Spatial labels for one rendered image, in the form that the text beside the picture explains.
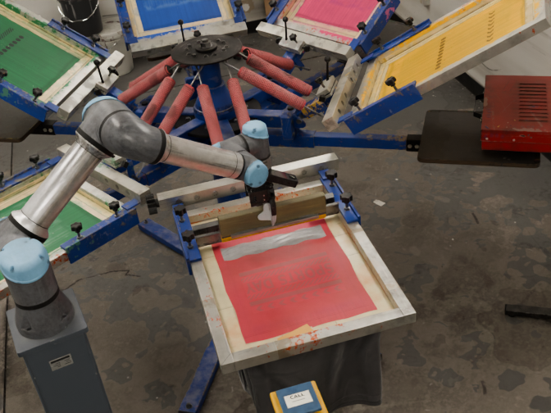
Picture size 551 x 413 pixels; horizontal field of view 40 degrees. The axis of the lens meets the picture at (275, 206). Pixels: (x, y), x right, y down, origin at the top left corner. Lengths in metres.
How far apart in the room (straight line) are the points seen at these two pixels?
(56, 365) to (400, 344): 1.86
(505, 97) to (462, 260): 1.16
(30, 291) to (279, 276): 0.83
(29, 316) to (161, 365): 1.63
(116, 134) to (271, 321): 0.76
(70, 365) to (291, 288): 0.72
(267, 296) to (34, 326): 0.73
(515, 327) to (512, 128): 1.12
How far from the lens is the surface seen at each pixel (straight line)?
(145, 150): 1.97
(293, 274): 2.48
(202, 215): 2.76
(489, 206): 4.43
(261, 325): 2.32
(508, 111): 3.05
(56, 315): 2.08
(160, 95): 3.20
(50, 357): 2.13
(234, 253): 2.59
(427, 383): 3.42
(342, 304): 2.36
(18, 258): 2.00
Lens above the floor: 2.54
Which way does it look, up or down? 35 degrees down
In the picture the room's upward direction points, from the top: 7 degrees counter-clockwise
